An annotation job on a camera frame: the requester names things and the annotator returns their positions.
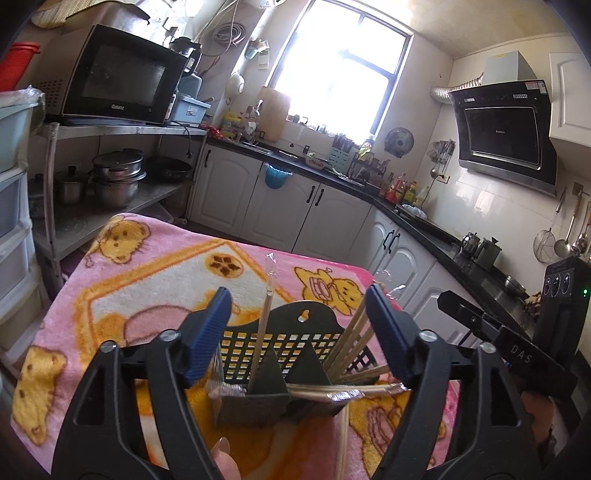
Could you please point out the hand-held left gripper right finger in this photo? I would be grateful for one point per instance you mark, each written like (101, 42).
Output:
(390, 337)

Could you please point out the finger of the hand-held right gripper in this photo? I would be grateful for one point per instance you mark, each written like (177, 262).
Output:
(466, 316)

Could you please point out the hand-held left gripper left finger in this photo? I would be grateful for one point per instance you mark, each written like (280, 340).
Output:
(207, 341)

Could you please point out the wooden chopsticks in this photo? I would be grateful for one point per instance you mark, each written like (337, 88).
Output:
(323, 391)
(353, 341)
(264, 323)
(348, 330)
(367, 371)
(358, 353)

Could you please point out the black plastic utensil basket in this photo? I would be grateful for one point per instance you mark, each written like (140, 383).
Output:
(300, 350)

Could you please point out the person's right hand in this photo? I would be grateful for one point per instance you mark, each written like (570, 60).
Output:
(538, 410)

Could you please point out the person's left hand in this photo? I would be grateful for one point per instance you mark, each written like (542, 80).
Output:
(227, 459)

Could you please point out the steel ladle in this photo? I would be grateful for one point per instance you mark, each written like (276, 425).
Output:
(564, 244)

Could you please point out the steel mesh strainer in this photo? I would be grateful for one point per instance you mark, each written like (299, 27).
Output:
(545, 247)

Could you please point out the steel kettle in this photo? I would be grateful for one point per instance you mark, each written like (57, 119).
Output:
(490, 254)

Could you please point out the glass teapot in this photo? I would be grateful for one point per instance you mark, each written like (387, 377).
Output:
(470, 244)

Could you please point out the pink printed bear blanket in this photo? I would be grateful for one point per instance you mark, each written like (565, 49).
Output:
(152, 277)

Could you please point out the black cooktop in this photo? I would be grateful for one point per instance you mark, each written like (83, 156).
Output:
(429, 226)

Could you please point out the row of condiment bottles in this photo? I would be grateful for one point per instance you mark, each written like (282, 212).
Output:
(406, 191)

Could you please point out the black kitchen countertop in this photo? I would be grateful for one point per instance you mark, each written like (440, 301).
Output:
(369, 196)

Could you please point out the white kitchen base cabinets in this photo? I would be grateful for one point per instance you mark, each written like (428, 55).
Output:
(286, 217)

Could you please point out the hanging utensil holder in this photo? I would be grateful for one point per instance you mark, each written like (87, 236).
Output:
(441, 154)

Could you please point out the black wok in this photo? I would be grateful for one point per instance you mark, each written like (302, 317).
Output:
(171, 170)

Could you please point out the black range hood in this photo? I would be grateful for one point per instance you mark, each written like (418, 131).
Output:
(503, 134)

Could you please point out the blue hanging bin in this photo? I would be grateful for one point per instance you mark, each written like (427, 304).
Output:
(278, 177)

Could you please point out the stack of steel pots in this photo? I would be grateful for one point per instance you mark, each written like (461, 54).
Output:
(117, 180)

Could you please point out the light blue knife block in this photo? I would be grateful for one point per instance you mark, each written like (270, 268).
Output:
(344, 154)

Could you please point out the small steel pot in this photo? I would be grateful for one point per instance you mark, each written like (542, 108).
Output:
(69, 187)

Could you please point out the yellow green packet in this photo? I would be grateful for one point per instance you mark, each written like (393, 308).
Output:
(233, 127)

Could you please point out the steel shelf rack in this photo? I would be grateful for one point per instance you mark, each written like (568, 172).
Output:
(115, 131)

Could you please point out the wooden cutting board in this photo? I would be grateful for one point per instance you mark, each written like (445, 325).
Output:
(273, 115)

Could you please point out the blue plastic storage box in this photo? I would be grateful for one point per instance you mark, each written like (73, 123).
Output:
(189, 106)

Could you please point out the plastic drawer unit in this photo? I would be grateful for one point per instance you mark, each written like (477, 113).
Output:
(14, 184)

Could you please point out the kitchen window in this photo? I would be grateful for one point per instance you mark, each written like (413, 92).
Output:
(341, 69)

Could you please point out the black microwave oven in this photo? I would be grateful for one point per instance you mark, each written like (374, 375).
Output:
(120, 76)

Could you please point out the black blender jug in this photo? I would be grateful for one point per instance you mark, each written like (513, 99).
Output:
(184, 53)

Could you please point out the red plastic basin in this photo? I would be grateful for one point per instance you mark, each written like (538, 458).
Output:
(16, 67)

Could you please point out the round bamboo mat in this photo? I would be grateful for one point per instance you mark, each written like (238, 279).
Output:
(51, 14)

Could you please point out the wall power socket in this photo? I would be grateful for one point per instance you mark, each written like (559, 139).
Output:
(443, 179)

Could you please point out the white wall cabinet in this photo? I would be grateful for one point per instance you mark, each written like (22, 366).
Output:
(572, 97)

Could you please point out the aluminium exhaust duct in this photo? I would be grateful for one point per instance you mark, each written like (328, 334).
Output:
(455, 90)

